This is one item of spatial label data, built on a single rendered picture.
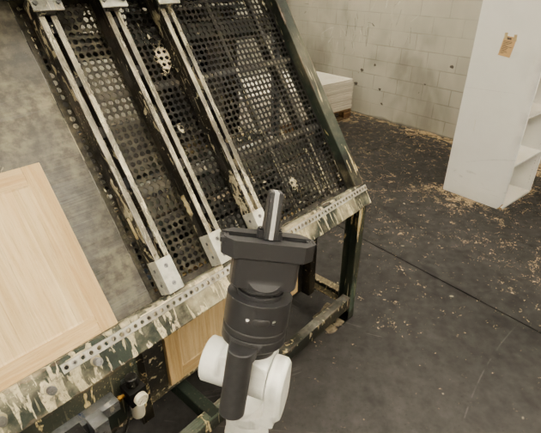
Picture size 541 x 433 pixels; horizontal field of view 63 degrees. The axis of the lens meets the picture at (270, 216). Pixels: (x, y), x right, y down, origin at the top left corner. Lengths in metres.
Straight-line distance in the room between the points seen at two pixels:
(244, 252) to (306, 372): 2.00
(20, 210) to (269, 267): 1.07
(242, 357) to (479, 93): 3.92
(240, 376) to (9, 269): 1.01
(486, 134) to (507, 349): 2.06
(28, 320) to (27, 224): 0.28
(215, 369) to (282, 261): 0.18
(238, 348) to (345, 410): 1.83
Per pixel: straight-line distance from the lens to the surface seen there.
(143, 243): 1.55
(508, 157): 4.30
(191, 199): 1.65
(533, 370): 2.89
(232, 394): 0.60
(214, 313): 2.10
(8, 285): 1.47
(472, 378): 2.70
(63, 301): 1.50
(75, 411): 1.52
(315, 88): 2.34
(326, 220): 2.10
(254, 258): 0.55
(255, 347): 0.59
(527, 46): 4.13
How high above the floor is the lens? 1.88
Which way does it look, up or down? 29 degrees down
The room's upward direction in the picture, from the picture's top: straight up
